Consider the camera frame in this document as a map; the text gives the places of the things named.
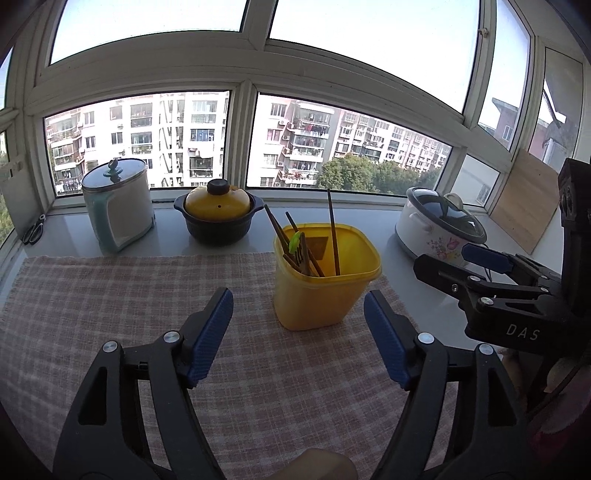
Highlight white board on sill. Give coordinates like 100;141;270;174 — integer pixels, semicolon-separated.
1;157;42;237

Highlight brown chopstick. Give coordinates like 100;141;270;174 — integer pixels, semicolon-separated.
327;189;341;276
286;213;325;277

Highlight pink plaid table cloth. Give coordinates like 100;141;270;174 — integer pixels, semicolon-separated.
1;253;407;479

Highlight gloved right hand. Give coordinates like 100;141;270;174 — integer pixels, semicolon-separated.
501;349;590;459

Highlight wooden cutting board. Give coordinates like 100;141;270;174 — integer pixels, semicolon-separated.
491;149;559;254

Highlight white teal electric cooker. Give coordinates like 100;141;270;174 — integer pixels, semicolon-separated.
82;158;155;254

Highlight black pot yellow lid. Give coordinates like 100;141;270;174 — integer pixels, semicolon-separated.
173;179;264;247

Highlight yellow plastic utensil container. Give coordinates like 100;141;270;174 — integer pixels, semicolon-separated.
273;223;382;331

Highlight black scissors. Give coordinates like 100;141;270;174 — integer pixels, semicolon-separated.
21;214;46;245

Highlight green plastic spoon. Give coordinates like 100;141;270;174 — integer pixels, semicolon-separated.
288;231;301;255

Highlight white floral rice cooker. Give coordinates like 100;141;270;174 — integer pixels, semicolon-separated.
394;186;488;267

